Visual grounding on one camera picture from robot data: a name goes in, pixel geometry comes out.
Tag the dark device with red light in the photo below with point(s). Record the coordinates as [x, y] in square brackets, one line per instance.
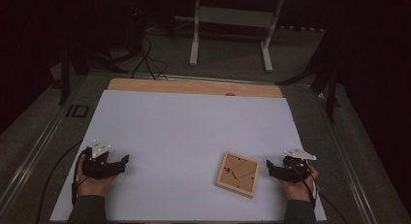
[136, 17]

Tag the aluminium rail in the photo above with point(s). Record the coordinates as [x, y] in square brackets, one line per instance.
[349, 166]
[226, 80]
[32, 159]

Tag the wooden picture frame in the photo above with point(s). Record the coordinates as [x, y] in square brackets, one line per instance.
[239, 172]

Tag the white table sheet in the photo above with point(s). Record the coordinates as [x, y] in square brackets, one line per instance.
[181, 127]

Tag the person's left hand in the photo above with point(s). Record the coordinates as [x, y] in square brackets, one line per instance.
[93, 186]

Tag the black metal stand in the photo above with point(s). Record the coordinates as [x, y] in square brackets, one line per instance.
[66, 75]
[329, 78]

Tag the black rectangular bracket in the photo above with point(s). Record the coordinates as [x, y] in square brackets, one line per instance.
[77, 111]

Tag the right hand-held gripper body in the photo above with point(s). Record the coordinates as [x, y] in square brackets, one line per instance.
[294, 170]

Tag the white metal stand frame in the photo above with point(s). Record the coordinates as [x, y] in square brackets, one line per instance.
[232, 17]

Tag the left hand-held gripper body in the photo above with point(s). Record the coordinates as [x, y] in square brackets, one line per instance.
[97, 167]

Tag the person's right hand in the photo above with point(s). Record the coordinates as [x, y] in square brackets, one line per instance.
[297, 191]

